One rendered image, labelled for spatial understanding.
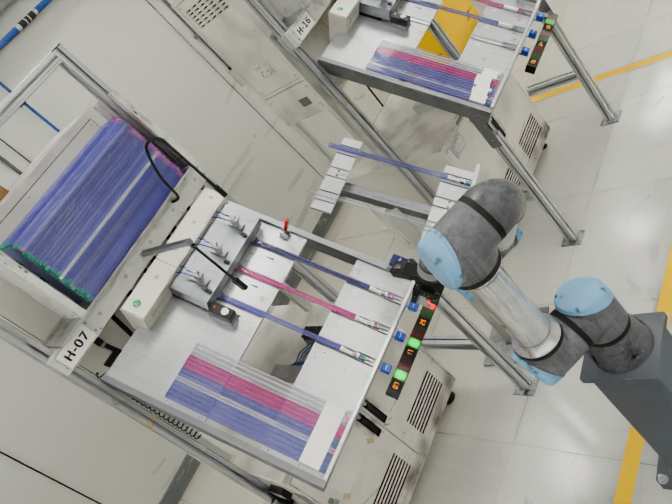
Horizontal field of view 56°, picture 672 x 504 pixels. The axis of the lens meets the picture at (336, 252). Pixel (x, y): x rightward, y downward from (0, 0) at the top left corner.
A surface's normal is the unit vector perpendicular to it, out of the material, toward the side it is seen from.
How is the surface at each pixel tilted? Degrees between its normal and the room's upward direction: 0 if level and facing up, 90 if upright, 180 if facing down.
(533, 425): 0
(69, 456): 90
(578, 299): 8
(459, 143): 90
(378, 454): 90
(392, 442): 90
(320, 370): 46
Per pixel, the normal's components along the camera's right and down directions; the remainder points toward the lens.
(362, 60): -0.02, -0.51
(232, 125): 0.63, -0.11
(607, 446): -0.65, -0.61
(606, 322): 0.33, 0.31
